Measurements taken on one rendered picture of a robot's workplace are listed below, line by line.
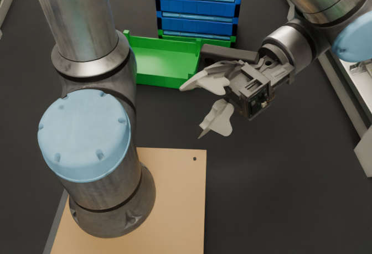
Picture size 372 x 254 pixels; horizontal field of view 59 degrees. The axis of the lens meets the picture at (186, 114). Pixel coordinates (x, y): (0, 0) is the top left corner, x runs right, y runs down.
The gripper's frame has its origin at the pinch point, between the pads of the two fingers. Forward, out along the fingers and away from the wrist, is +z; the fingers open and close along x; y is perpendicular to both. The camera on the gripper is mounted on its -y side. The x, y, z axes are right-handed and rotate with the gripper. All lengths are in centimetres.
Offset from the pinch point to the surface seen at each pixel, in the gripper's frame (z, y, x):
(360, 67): -57, 0, 33
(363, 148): -42, 15, 45
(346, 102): -55, 0, 49
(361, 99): -50, 6, 37
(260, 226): -3.7, 13.3, 41.2
